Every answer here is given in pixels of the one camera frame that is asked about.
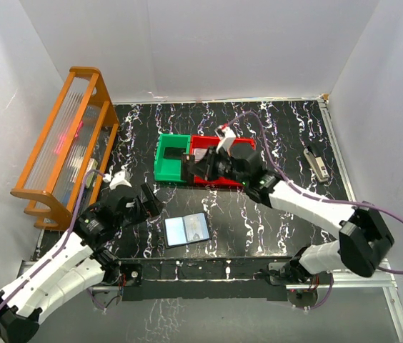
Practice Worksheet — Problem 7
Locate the black VIP credit card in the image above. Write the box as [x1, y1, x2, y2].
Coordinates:
[181, 153, 196, 185]

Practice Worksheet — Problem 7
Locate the dark grey credit card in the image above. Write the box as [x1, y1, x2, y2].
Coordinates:
[163, 146, 186, 160]

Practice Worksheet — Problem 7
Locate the red double plastic bin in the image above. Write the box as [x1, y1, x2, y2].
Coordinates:
[186, 134, 257, 189]

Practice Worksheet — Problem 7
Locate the green plastic bin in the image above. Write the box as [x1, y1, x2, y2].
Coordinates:
[154, 134, 191, 182]

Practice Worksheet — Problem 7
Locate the black silver stapler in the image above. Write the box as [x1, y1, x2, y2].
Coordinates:
[303, 144, 329, 183]

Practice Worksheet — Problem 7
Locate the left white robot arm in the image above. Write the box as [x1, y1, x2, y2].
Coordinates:
[0, 183, 163, 342]

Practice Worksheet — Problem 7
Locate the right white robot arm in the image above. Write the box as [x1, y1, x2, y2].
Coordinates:
[181, 144, 394, 283]

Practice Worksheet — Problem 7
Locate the white eraser box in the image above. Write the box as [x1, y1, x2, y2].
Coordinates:
[83, 158, 98, 189]

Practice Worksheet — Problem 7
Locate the wooden shelf rack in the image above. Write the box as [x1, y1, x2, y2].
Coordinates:
[11, 66, 119, 231]

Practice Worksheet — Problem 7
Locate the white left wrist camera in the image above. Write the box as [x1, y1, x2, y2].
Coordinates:
[102, 170, 131, 190]

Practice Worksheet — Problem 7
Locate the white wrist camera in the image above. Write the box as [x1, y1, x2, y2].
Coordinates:
[102, 170, 131, 190]
[216, 124, 237, 153]

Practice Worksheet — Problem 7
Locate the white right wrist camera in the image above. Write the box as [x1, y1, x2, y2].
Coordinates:
[216, 124, 237, 153]

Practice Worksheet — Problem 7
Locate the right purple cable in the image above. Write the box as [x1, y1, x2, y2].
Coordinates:
[217, 111, 403, 311]

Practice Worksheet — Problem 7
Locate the purple cable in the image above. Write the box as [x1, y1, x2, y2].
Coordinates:
[0, 169, 111, 343]
[217, 111, 403, 311]

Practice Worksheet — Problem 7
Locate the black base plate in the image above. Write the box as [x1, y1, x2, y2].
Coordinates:
[79, 256, 334, 303]

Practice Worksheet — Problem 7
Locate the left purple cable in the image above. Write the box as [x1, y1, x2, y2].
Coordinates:
[0, 169, 111, 343]

